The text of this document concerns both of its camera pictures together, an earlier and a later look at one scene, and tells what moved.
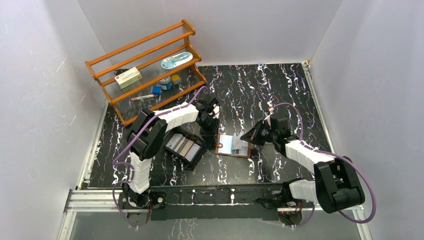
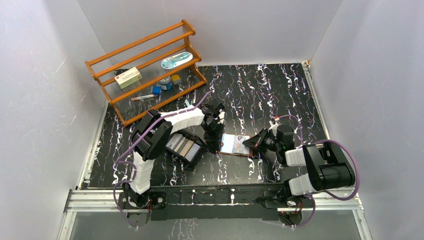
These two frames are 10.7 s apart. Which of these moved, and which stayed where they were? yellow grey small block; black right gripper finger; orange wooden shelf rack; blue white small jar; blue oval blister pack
Moved: black right gripper finger
Stayed: blue white small jar; blue oval blister pack; yellow grey small block; orange wooden shelf rack
